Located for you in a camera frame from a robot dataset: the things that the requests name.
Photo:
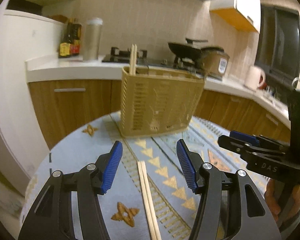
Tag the yellow plastic utensil basket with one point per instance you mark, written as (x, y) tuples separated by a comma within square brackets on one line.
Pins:
[(162, 100)]

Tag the white electric kettle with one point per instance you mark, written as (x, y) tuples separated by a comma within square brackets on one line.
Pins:
[(253, 77)]

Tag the wooden chopstick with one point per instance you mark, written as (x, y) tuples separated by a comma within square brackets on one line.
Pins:
[(151, 200), (132, 60), (146, 200)]

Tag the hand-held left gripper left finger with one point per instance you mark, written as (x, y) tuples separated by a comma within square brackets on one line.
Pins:
[(112, 167)]

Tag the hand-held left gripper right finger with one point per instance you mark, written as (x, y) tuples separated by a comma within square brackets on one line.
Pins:
[(186, 165)]

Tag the dark bottle yellow label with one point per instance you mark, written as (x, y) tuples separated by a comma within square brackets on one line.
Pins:
[(65, 47)]

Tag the white and yellow wall cabinet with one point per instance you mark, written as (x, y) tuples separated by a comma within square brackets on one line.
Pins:
[(247, 5)]

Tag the dark bottle red label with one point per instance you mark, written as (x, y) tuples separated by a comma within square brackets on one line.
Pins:
[(76, 45)]

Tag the person's right hand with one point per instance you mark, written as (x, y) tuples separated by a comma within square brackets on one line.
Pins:
[(272, 197)]

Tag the black gas stove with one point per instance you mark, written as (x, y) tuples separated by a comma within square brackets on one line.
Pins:
[(116, 59)]

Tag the blue patterned tablecloth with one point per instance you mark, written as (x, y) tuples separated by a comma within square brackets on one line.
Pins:
[(72, 155)]

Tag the white refrigerator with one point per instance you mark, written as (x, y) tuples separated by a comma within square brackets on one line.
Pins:
[(20, 45)]

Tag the white countertop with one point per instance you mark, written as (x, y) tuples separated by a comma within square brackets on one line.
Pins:
[(65, 68)]

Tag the wooden base cabinets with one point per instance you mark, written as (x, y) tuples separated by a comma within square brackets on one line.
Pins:
[(72, 110)]

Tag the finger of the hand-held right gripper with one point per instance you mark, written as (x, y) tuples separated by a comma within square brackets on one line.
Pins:
[(230, 142), (245, 138)]

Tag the metal canister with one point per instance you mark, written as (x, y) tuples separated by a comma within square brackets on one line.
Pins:
[(92, 40)]

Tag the black wok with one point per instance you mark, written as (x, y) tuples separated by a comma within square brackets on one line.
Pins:
[(185, 51)]

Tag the brown rice cooker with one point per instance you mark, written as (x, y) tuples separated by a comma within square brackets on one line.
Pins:
[(215, 62)]

